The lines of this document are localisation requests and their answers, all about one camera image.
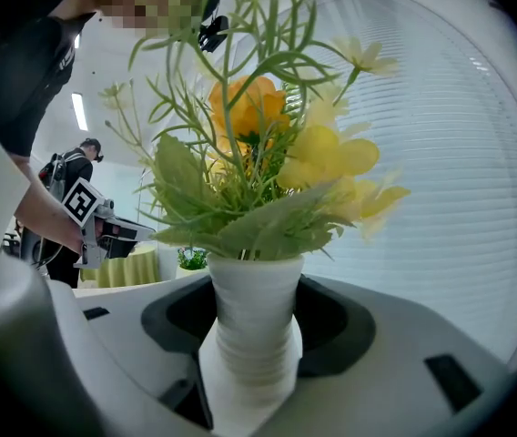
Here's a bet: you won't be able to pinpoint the small potted plant white pot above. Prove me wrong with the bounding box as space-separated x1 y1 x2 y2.
175 245 210 280

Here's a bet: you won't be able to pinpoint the person's left hand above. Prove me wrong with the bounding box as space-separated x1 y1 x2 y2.
57 216 106 256

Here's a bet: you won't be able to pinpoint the round table with green cloth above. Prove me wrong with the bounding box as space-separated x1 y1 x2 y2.
79 242 162 290

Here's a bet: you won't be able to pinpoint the person's black clothing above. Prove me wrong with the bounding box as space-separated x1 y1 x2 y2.
0 0 101 158

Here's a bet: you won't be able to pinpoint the yellow flowers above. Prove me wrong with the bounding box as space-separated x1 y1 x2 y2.
98 0 412 436

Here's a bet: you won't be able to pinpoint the black head-worn camera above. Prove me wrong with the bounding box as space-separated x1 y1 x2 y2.
197 0 231 55

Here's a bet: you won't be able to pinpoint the person's left forearm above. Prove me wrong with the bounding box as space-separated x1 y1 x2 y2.
11 151 85 255

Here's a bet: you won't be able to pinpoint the ceiling light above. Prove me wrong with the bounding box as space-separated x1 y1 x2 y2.
70 92 90 133

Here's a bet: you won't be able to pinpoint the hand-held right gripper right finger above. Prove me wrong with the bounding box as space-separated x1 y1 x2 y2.
257 273 512 437

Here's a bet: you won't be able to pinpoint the white square table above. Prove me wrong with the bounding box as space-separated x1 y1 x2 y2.
72 269 214 300

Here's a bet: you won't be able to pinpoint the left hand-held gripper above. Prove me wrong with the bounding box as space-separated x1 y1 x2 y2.
61 177 157 270

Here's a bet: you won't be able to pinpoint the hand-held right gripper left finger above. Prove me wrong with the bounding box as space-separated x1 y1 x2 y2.
48 273 219 431

